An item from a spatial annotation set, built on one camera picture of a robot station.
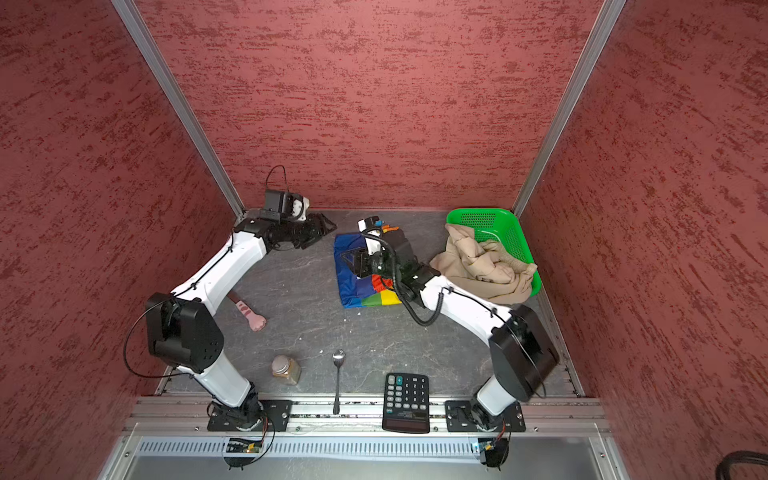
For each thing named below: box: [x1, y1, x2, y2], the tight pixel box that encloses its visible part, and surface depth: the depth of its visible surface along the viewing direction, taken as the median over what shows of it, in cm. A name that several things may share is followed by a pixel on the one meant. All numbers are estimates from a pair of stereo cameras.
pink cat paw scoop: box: [227, 290, 268, 332], surface depth 91 cm
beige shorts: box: [430, 223, 538, 304], surface depth 87 cm
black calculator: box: [382, 372, 431, 434], surface depth 76 cm
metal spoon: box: [332, 349, 346, 415], surface depth 84 cm
